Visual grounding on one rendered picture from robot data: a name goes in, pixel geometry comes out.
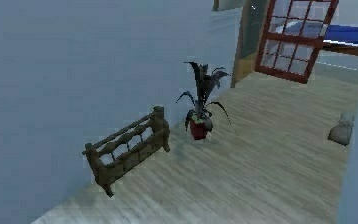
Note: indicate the dark plant in red pot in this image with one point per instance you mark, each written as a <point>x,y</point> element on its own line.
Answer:
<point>200,128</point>

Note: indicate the brown wooden bench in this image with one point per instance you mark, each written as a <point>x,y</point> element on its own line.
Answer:
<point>133,156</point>

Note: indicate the red framed glass door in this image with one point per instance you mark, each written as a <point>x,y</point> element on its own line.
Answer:
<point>295,40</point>

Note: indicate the grey sack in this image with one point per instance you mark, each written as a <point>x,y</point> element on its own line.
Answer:
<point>341,131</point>

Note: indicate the bed with blue cover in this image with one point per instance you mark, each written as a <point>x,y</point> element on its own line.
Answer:
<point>348,35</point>

